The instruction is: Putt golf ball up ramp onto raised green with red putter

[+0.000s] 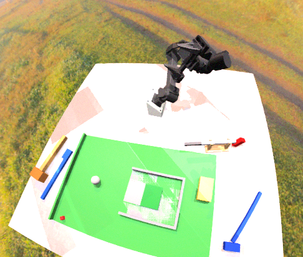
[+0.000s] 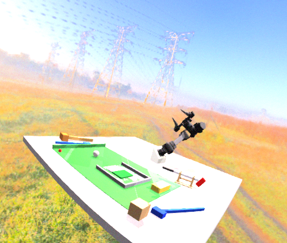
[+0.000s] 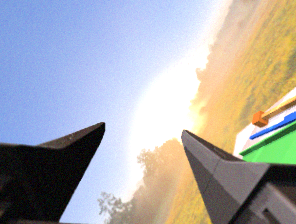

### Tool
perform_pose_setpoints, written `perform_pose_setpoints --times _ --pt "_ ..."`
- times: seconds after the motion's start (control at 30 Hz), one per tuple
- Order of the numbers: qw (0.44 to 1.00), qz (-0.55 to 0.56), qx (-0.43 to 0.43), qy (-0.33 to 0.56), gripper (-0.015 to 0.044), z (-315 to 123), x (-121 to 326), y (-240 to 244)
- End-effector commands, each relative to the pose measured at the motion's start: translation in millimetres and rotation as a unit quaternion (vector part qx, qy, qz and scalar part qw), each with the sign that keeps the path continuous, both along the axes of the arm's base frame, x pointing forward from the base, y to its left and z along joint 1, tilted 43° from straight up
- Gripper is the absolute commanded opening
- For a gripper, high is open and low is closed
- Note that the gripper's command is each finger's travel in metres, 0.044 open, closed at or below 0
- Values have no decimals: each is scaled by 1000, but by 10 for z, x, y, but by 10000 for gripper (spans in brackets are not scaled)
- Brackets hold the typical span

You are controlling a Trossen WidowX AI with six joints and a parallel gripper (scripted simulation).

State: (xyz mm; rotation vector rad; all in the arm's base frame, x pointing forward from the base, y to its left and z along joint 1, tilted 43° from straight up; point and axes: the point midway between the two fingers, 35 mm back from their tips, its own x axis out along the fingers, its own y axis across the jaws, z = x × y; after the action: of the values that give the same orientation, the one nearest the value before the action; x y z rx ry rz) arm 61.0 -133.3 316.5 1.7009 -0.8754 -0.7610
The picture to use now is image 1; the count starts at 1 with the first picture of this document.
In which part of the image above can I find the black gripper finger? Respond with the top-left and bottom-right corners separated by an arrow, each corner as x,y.
164,64 -> 181,80
177,39 -> 202,55

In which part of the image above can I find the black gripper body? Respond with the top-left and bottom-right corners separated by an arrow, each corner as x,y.
170,35 -> 210,83

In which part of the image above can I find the green flat mat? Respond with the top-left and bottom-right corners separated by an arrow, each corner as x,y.
53,135 -> 217,257

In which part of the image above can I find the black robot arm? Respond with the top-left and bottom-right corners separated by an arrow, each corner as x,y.
151,40 -> 232,107

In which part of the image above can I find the white golf ball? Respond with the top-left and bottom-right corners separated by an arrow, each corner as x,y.
91,176 -> 100,185

